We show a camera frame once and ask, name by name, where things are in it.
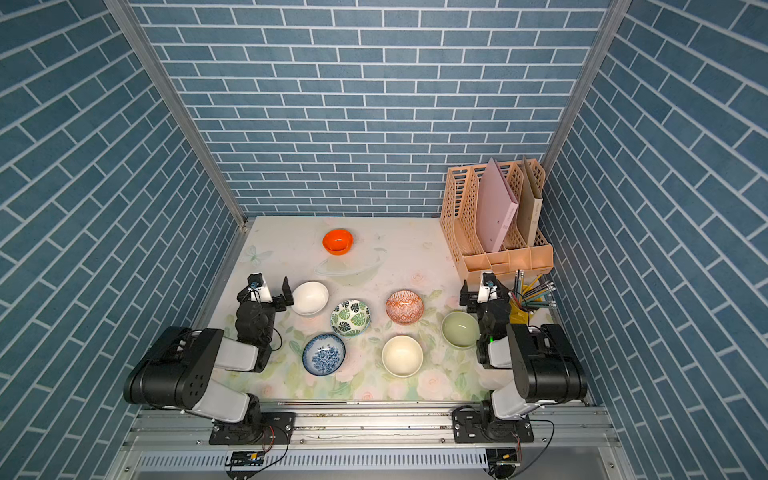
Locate green leaf pattern bowl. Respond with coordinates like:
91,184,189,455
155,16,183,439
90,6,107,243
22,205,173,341
330,299,371,338

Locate light green bowl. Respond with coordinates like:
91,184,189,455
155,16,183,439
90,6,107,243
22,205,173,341
441,311,480,349

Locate red pattern bowl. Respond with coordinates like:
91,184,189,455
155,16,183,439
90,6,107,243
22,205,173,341
385,290,425,326

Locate peach file organizer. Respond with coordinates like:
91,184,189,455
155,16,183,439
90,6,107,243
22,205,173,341
440,159,553,287

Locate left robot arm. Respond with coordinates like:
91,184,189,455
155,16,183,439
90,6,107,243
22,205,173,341
123,273,295,449

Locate beige folder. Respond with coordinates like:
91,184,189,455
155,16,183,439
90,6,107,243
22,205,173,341
517,159,543,247

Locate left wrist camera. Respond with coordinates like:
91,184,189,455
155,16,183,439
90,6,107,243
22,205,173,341
246,273,272,303

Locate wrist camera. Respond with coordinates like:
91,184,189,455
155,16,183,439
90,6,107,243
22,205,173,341
246,273,272,303
477,271,498,303

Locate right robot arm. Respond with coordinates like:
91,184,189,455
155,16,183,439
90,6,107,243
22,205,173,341
452,278,588,444

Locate blue floral bowl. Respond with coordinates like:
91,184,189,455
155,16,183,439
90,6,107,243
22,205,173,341
302,333,346,377

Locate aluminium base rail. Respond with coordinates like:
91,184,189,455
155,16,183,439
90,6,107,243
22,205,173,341
107,401,633,479

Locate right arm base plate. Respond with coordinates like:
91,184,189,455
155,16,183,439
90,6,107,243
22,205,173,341
451,405,534,444

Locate pink folder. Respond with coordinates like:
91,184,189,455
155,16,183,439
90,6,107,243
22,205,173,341
476,159,519,253

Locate cream bowl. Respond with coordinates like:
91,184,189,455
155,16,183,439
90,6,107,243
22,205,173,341
382,335,424,378

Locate yellow pencil cup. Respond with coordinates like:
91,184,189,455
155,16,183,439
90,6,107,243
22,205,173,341
509,293,538,325

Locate floral table mat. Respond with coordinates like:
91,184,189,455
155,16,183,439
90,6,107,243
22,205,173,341
210,217,512,402

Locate orange bowl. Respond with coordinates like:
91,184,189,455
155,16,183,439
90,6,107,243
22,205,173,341
322,229,354,256

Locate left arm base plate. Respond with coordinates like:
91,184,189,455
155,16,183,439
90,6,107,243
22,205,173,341
208,411,296,446

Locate white bowl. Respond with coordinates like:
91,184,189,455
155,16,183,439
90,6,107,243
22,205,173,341
291,281,329,317

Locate green circuit board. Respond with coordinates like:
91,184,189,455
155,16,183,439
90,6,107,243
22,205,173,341
225,451,265,470

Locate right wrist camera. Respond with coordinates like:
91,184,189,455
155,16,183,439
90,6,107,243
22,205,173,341
477,271,498,303

